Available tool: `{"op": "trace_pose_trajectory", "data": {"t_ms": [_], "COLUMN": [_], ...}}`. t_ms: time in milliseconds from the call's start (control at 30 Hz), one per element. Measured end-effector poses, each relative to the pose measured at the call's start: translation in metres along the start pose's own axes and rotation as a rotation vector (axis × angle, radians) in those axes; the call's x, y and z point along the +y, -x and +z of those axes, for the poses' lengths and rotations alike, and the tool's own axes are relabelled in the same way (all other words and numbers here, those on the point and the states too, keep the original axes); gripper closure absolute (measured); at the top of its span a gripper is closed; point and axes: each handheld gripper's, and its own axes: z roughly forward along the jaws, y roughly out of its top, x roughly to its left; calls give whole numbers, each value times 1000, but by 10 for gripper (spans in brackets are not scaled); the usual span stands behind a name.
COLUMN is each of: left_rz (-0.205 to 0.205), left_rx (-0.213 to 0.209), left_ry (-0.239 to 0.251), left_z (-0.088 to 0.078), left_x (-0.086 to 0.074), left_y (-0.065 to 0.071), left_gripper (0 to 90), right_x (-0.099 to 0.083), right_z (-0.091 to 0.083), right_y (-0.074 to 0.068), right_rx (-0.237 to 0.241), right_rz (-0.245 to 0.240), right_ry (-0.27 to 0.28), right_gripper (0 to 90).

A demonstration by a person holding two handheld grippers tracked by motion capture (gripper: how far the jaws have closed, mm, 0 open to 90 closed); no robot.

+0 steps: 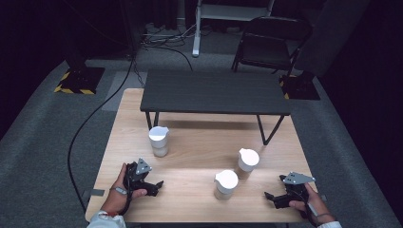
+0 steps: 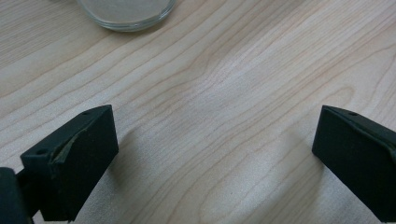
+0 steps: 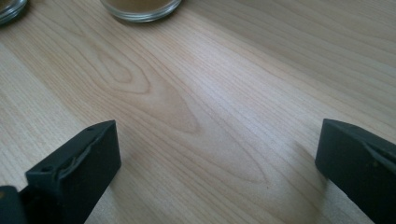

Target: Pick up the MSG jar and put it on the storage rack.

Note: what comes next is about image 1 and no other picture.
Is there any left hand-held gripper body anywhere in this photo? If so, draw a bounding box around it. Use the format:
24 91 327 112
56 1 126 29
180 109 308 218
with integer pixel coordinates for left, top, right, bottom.
125 157 156 195

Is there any left hand-held gripper cable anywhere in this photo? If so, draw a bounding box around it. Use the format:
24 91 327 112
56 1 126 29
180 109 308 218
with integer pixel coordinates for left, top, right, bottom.
118 172 135 217

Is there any person's right hand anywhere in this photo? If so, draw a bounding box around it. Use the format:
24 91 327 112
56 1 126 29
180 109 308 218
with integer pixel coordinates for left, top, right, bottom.
289 183 336 224

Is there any long black floor cable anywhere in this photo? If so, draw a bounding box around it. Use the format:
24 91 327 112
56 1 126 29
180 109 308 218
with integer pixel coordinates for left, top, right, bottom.
67 51 136 214

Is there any person's white sleeve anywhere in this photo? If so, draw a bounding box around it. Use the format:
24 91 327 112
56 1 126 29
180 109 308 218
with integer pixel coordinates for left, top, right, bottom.
86 210 126 228
317 220 343 228

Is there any bundle of floor cables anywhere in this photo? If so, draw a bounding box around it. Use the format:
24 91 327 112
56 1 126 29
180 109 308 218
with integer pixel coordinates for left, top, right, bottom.
139 22 198 71

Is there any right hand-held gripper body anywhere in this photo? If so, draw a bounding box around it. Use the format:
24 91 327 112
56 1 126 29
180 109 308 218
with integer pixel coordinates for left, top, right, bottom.
278 171 317 203

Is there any person's left white sleeve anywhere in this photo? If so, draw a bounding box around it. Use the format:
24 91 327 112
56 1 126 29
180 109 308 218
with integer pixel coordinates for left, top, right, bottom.
86 210 126 228

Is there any person's left hand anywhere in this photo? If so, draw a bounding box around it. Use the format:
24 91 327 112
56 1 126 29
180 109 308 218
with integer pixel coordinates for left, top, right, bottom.
101 162 148 216

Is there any person's right white sleeve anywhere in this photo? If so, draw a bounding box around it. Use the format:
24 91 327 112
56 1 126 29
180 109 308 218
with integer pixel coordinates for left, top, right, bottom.
317 220 343 228

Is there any white-lidded jar of brown powder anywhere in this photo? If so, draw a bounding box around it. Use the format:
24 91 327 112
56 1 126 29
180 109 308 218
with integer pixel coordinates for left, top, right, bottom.
213 169 240 201
237 147 260 181

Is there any white metal stand frame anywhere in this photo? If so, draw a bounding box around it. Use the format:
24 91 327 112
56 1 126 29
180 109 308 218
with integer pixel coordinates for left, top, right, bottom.
191 0 276 58

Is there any black base with hazard tape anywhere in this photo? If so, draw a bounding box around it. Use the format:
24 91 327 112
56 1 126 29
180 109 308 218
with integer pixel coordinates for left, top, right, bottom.
53 65 106 95
278 70 321 101

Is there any black folding chair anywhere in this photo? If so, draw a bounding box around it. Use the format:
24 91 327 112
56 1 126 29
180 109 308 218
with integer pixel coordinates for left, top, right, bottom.
231 15 314 77

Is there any hand-held gripper cable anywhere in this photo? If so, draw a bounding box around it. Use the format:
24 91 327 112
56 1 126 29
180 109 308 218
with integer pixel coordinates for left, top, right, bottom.
297 189 318 227
118 172 135 217

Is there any right hand-held gripper cable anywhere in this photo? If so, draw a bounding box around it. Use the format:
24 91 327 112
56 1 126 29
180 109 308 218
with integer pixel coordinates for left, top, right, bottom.
297 189 318 227

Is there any dark grey raised shelf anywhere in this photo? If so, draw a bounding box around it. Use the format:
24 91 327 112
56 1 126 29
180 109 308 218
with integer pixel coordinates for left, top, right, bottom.
140 69 292 146

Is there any white-lidded jar of white powder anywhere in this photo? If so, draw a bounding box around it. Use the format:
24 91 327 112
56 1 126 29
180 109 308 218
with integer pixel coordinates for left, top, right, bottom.
148 125 170 158

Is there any grey wrist strap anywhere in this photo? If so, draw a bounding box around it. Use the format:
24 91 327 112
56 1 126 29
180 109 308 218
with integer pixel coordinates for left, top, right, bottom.
109 186 128 196

